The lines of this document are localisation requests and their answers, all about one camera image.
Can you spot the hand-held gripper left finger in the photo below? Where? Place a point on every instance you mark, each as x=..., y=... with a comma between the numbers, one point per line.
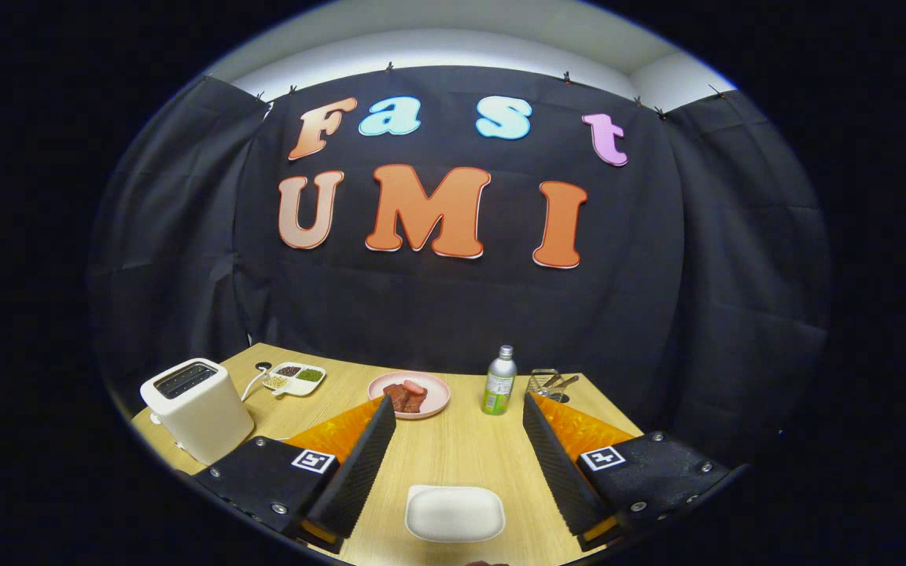
x=355, y=472

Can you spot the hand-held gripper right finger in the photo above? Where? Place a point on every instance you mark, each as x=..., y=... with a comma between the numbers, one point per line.
x=559, y=464

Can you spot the brown meat slice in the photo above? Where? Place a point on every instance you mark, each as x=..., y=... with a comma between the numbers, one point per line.
x=395, y=395
x=414, y=402

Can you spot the green and silver bottle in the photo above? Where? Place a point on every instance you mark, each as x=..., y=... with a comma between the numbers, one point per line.
x=499, y=389

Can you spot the white divided dish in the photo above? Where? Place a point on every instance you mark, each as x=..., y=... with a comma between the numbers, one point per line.
x=296, y=387

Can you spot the red sausage strip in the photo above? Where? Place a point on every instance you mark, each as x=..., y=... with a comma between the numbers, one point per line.
x=414, y=387

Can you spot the white rectangular plate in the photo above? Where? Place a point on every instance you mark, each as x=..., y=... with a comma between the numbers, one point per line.
x=453, y=512

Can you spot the green beans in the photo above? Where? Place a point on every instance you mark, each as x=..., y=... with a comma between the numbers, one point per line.
x=310, y=375

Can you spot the pink plate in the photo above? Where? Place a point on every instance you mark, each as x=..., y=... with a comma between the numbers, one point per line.
x=437, y=401

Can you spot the yellow beans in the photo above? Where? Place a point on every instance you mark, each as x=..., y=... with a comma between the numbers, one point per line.
x=275, y=382

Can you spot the dark brown beans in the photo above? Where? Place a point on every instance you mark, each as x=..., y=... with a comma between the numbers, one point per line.
x=288, y=370

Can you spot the white toaster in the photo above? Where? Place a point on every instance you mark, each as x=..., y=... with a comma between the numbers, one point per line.
x=201, y=417

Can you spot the black backdrop cloth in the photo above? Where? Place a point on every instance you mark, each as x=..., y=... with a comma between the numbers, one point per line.
x=437, y=314

